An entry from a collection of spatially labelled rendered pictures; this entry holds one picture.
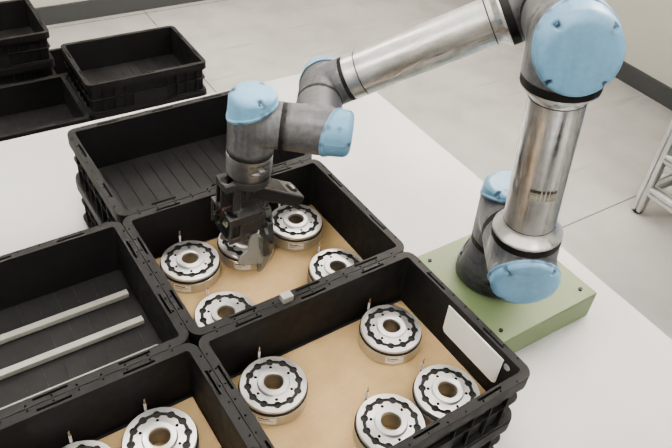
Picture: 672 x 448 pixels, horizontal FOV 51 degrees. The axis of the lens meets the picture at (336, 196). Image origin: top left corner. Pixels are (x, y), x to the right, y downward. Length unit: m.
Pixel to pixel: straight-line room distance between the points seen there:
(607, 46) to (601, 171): 2.34
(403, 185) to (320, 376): 0.72
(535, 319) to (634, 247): 1.57
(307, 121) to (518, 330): 0.59
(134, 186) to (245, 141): 0.47
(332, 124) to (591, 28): 0.38
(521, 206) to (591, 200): 1.96
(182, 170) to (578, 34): 0.88
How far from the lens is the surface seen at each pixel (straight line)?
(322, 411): 1.10
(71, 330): 1.23
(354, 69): 1.14
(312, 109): 1.06
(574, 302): 1.46
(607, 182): 3.24
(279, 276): 1.28
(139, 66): 2.61
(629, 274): 2.81
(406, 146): 1.87
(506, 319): 1.39
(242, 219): 1.16
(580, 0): 0.99
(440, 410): 1.10
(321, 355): 1.17
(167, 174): 1.51
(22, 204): 1.69
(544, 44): 0.96
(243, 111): 1.04
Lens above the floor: 1.74
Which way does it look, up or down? 39 degrees down
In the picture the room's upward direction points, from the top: 6 degrees clockwise
